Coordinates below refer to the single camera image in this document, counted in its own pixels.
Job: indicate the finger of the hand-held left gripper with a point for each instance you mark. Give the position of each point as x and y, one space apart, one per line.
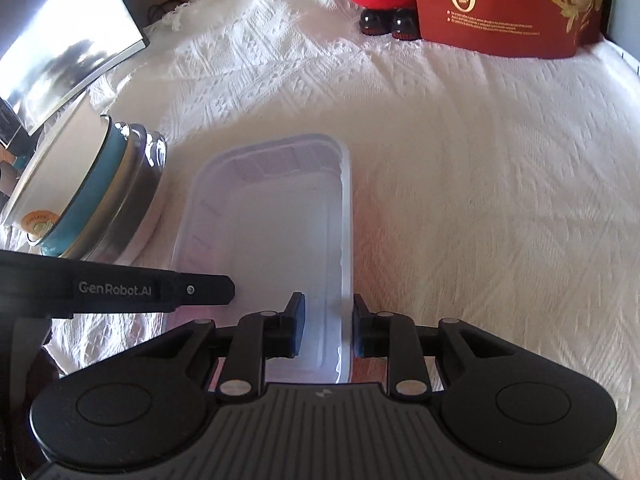
205 290

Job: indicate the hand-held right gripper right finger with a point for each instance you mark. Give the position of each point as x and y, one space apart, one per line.
358 327

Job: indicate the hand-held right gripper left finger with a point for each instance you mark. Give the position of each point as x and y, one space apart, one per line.
298 325

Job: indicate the blue ceramic bowl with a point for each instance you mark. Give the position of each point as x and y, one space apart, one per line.
100 195

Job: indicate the clear plastic container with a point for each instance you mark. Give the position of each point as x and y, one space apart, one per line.
280 220

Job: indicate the stainless steel bowl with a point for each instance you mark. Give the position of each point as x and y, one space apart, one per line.
135 195

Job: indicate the white paper bowl orange label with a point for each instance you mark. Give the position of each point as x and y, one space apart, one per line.
55 170

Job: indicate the flat computer monitor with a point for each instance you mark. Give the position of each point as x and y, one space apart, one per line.
60 40

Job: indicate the red snack bag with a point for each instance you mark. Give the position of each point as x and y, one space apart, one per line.
500 10

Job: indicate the open grey computer case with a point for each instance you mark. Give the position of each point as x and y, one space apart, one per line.
625 5

